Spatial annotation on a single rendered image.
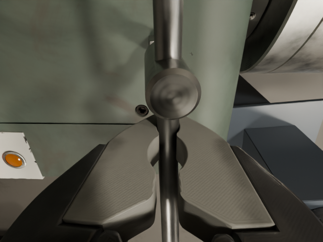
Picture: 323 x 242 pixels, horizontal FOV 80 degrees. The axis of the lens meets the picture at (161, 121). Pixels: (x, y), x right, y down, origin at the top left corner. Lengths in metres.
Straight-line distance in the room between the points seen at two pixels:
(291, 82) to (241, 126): 0.97
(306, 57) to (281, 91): 1.46
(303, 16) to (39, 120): 0.29
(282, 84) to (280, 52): 1.47
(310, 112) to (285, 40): 0.70
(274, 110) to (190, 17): 0.72
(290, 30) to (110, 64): 0.19
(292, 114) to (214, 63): 0.74
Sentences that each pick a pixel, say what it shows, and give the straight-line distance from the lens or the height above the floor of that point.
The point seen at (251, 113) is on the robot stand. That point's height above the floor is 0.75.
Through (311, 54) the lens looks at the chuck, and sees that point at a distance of 0.30.
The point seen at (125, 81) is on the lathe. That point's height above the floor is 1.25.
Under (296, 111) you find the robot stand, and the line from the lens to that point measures 0.91.
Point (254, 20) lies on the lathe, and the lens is 0.30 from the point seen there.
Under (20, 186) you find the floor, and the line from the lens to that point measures 2.74.
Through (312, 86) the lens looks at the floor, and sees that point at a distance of 1.87.
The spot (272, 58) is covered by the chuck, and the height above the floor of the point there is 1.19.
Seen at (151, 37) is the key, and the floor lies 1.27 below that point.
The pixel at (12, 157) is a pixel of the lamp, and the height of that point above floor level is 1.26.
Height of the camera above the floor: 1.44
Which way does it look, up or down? 60 degrees down
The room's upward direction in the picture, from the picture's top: 175 degrees counter-clockwise
